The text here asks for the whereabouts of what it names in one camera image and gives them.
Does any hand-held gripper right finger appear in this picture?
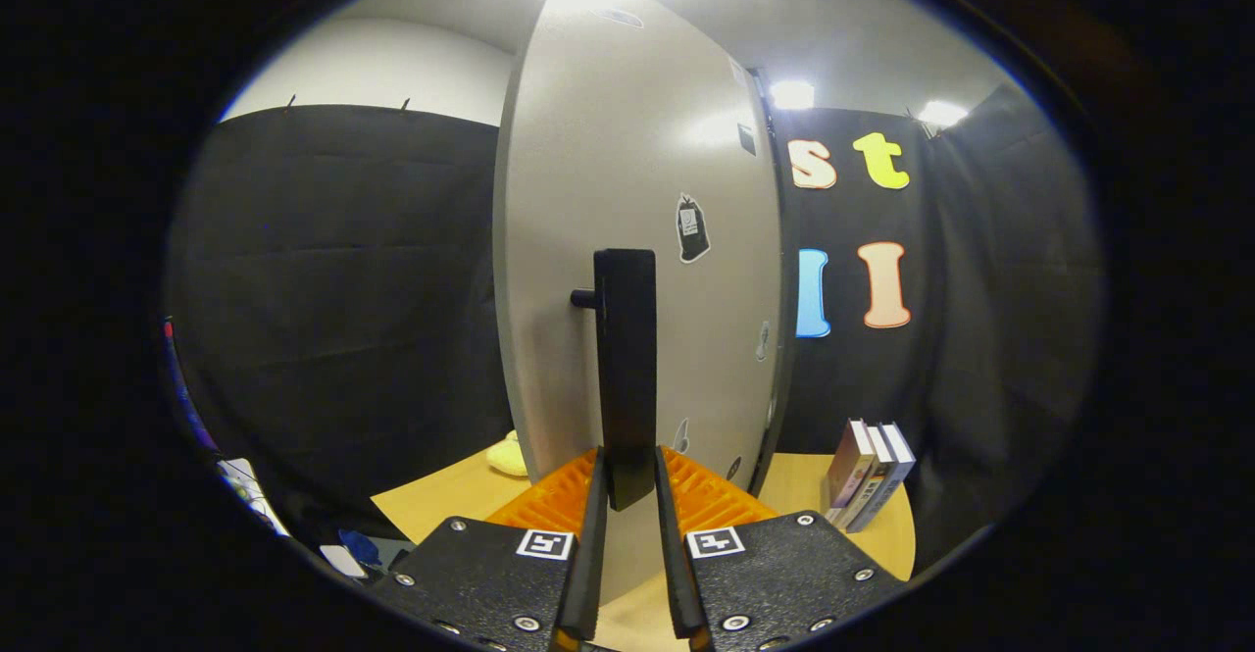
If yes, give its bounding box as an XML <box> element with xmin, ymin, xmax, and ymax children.
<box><xmin>652</xmin><ymin>446</ymin><xmax>908</xmax><ymax>652</ymax></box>

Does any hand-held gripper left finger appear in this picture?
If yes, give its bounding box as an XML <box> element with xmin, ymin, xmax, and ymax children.
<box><xmin>368</xmin><ymin>446</ymin><xmax>611</xmax><ymax>652</ymax></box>

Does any black door handle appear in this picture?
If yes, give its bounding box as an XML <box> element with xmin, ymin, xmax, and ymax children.
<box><xmin>571</xmin><ymin>248</ymin><xmax>658</xmax><ymax>513</ymax></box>

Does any pale yellow soft object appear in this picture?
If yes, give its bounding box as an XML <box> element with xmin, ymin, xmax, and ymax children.
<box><xmin>487</xmin><ymin>429</ymin><xmax>530</xmax><ymax>478</ymax></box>

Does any small blue object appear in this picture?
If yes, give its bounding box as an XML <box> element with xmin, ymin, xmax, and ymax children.
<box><xmin>338</xmin><ymin>529</ymin><xmax>383</xmax><ymax>567</ymax></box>

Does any white spine book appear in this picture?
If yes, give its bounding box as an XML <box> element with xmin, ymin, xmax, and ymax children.
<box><xmin>843</xmin><ymin>424</ymin><xmax>898</xmax><ymax>526</ymax></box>

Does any small white card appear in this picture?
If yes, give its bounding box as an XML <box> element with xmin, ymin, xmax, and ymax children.
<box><xmin>319</xmin><ymin>544</ymin><xmax>369</xmax><ymax>579</ymax></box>

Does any blue grey book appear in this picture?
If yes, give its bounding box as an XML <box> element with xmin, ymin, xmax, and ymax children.
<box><xmin>853</xmin><ymin>424</ymin><xmax>918</xmax><ymax>533</ymax></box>

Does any dark grey cabinet body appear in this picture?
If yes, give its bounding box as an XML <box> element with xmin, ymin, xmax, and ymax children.
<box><xmin>747</xmin><ymin>66</ymin><xmax>793</xmax><ymax>496</ymax></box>

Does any white printed sheet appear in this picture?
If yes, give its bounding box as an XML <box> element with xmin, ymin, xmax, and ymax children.
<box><xmin>218</xmin><ymin>458</ymin><xmax>290</xmax><ymax>535</ymax></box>

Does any black backdrop cloth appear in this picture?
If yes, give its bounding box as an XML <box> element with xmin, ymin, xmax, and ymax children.
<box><xmin>162</xmin><ymin>83</ymin><xmax>1104</xmax><ymax>575</ymax></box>

